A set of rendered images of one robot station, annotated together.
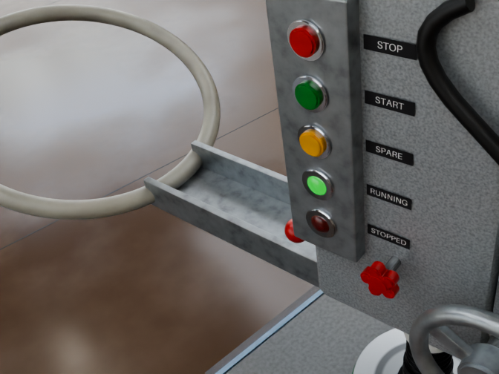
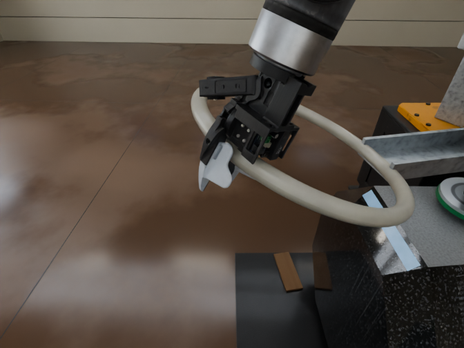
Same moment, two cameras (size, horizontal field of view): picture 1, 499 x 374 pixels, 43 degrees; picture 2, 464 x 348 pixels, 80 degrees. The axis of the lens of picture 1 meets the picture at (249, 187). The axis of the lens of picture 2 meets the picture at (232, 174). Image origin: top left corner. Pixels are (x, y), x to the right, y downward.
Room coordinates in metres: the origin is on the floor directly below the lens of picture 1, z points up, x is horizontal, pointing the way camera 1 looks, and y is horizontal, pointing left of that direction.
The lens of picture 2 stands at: (0.82, 0.78, 1.50)
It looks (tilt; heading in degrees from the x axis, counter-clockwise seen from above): 38 degrees down; 303
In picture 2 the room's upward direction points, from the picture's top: straight up
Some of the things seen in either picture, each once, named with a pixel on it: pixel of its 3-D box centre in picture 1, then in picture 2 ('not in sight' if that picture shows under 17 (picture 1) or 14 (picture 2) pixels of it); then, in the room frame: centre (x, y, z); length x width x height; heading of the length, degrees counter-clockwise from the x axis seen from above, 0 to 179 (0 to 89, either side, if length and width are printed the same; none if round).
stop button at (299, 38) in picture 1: (304, 41); not in sight; (0.47, -0.06, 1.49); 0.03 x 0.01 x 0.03; 45
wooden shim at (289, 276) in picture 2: not in sight; (287, 270); (1.07, -0.21, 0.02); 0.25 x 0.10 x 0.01; 133
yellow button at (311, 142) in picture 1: (312, 142); not in sight; (0.47, -0.06, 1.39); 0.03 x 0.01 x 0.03; 45
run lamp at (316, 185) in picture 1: (318, 184); not in sight; (0.47, -0.07, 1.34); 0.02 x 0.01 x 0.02; 45
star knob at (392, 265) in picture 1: (386, 271); not in sight; (0.42, -0.12, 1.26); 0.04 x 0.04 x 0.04; 45
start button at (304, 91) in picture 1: (309, 94); not in sight; (0.47, -0.06, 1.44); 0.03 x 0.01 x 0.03; 45
